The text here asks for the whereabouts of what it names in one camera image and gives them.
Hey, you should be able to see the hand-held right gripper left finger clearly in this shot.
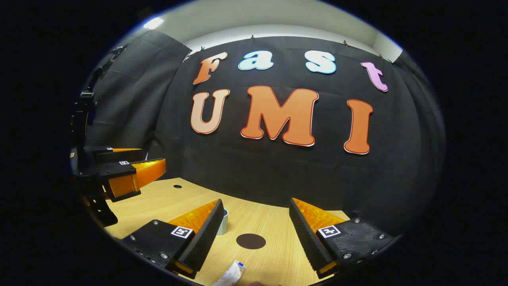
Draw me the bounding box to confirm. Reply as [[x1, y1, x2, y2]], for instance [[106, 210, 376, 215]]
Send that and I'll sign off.
[[120, 199, 225, 279]]

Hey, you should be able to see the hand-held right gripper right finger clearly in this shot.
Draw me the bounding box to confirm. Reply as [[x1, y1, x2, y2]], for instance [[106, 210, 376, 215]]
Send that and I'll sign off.
[[289, 197, 394, 279]]

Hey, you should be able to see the light blue cup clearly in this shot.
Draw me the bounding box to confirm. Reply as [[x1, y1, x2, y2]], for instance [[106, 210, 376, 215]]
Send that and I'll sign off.
[[216, 209, 229, 236]]

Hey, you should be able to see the white toothpaste tube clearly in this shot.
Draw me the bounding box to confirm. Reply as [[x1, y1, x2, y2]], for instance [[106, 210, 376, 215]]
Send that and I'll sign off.
[[212, 260, 246, 286]]

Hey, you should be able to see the dark brown round coaster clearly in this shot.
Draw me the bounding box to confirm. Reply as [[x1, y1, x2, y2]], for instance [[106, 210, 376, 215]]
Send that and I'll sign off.
[[236, 234, 266, 250]]

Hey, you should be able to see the wooden desktop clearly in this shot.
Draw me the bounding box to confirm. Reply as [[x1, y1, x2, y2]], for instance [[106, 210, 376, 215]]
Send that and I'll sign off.
[[85, 178, 352, 286]]

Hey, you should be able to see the black backdrop cloth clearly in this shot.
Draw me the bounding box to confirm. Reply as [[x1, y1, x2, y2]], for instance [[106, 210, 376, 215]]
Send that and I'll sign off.
[[81, 30, 447, 239]]

